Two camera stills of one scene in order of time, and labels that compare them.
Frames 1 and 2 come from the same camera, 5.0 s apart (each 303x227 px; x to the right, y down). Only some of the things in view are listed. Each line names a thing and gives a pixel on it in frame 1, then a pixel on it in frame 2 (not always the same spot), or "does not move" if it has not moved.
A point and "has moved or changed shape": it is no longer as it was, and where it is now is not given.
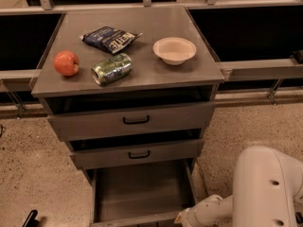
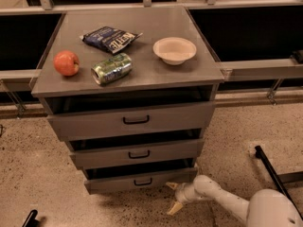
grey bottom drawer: [151, 196] has moved or changed shape
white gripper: [198, 211] → [182, 194]
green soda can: [112, 68] does not move
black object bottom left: [31, 220] does not move
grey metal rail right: [232, 71] does not move
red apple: [66, 63] does not move
